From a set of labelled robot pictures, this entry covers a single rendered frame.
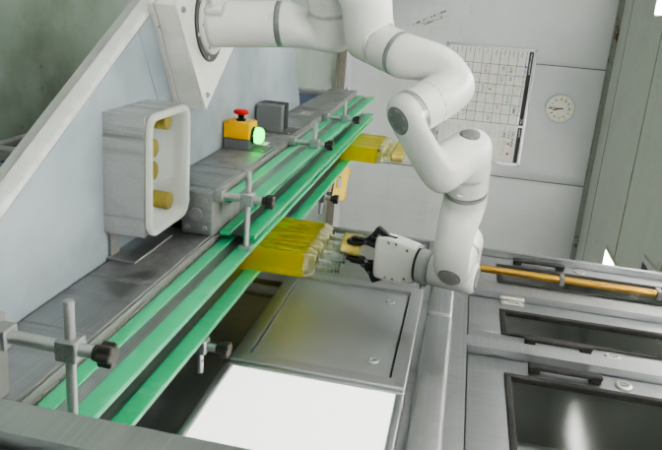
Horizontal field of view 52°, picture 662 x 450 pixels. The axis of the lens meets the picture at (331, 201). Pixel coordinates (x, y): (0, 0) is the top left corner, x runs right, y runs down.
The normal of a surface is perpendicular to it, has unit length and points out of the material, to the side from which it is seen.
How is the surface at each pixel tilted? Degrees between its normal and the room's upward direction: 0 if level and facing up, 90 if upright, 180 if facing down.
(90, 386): 90
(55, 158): 0
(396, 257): 106
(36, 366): 90
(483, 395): 90
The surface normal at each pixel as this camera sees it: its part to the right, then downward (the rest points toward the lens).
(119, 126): -0.20, 0.27
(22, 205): 0.98, 0.13
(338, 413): 0.07, -0.96
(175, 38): -0.22, 0.72
